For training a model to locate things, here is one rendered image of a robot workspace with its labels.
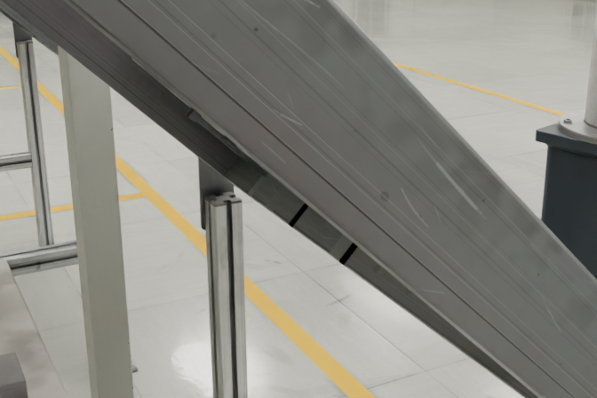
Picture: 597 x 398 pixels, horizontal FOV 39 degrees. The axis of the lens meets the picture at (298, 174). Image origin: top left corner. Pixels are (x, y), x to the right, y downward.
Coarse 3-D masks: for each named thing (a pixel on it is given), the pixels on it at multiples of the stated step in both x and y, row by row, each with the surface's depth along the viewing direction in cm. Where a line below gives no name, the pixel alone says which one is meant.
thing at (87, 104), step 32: (64, 64) 123; (64, 96) 126; (96, 96) 124; (96, 128) 125; (96, 160) 127; (96, 192) 128; (96, 224) 130; (96, 256) 131; (96, 288) 133; (96, 320) 134; (96, 352) 136; (128, 352) 138; (96, 384) 138; (128, 384) 140
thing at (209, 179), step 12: (204, 168) 112; (204, 180) 113; (216, 180) 114; (204, 192) 113; (216, 192) 114; (204, 216) 114; (204, 228) 115; (0, 360) 69; (12, 360) 69; (0, 372) 67; (12, 372) 67; (0, 384) 65; (12, 384) 65; (24, 384) 66; (0, 396) 65; (12, 396) 66; (24, 396) 66
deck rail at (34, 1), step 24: (24, 0) 90; (48, 0) 91; (48, 24) 92; (72, 24) 93; (72, 48) 94; (96, 48) 95; (120, 48) 96; (96, 72) 96; (120, 72) 97; (144, 72) 99; (144, 96) 99; (168, 96) 101; (168, 120) 102; (192, 144) 104; (216, 144) 105; (216, 168) 106
